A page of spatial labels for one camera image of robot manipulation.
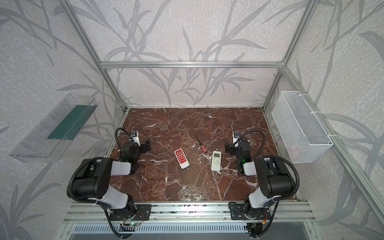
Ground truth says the red white remote control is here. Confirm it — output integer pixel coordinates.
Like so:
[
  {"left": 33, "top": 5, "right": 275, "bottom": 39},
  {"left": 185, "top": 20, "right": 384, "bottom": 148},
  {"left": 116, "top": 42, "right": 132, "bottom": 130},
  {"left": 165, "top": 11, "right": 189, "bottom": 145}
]
[{"left": 174, "top": 149, "right": 190, "bottom": 170}]

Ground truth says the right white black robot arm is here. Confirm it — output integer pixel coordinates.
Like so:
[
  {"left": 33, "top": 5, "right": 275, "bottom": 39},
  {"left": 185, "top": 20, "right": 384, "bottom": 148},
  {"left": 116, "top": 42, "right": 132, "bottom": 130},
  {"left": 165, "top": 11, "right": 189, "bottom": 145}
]
[{"left": 225, "top": 141, "right": 300, "bottom": 219}]

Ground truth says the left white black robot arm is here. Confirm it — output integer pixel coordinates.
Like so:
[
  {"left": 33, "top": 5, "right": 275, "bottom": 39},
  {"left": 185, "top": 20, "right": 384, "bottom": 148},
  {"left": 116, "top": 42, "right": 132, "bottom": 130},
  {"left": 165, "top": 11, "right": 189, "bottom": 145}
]
[{"left": 67, "top": 141, "right": 151, "bottom": 217}]

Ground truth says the white air conditioner remote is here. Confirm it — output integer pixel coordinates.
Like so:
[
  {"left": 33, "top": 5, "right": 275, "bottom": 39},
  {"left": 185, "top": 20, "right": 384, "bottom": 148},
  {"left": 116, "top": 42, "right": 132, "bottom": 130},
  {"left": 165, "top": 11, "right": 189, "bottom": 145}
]
[{"left": 211, "top": 151, "right": 222, "bottom": 172}]

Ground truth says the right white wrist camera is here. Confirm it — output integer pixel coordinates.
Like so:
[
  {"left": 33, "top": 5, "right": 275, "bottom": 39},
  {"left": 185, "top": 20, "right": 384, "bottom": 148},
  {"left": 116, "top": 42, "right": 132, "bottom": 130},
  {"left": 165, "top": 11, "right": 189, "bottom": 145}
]
[{"left": 233, "top": 132, "right": 241, "bottom": 145}]

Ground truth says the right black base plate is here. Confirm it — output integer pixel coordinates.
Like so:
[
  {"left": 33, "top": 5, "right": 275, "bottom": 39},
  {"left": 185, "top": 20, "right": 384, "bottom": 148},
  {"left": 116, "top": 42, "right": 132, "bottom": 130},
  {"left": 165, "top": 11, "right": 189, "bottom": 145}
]
[{"left": 228, "top": 202, "right": 271, "bottom": 221}]

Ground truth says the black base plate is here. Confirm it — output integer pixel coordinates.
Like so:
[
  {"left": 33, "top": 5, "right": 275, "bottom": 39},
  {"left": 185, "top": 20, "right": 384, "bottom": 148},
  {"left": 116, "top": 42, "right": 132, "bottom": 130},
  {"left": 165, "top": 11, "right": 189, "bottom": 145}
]
[
  {"left": 109, "top": 204, "right": 152, "bottom": 221},
  {"left": 228, "top": 202, "right": 271, "bottom": 221}
]

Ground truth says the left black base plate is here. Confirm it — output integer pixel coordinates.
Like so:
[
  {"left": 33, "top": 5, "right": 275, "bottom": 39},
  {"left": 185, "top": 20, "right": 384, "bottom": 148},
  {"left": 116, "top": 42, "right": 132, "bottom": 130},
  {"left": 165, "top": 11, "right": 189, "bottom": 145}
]
[{"left": 109, "top": 204, "right": 152, "bottom": 221}]

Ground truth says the white wire mesh basket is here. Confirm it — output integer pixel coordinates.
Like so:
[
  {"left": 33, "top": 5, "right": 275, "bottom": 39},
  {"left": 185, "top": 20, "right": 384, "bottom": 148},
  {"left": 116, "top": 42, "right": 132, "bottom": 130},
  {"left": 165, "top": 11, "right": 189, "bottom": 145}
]
[{"left": 272, "top": 91, "right": 333, "bottom": 164}]

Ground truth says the aluminium front rail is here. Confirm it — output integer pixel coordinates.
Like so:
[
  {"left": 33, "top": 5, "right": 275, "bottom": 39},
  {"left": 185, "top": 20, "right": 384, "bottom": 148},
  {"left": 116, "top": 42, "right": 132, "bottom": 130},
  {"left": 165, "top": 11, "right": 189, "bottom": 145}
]
[{"left": 63, "top": 201, "right": 315, "bottom": 224}]

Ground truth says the clear plastic wall shelf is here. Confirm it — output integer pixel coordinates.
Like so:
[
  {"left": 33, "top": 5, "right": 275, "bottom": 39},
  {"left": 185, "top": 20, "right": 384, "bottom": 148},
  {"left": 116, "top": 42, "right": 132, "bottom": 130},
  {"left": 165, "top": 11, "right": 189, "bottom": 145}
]
[{"left": 10, "top": 94, "right": 98, "bottom": 163}]

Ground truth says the aluminium frame crossbar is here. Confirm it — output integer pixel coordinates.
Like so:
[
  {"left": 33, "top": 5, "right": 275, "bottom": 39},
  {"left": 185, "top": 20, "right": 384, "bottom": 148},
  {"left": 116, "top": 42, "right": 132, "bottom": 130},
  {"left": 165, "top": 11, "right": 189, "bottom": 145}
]
[{"left": 100, "top": 62, "right": 283, "bottom": 69}]

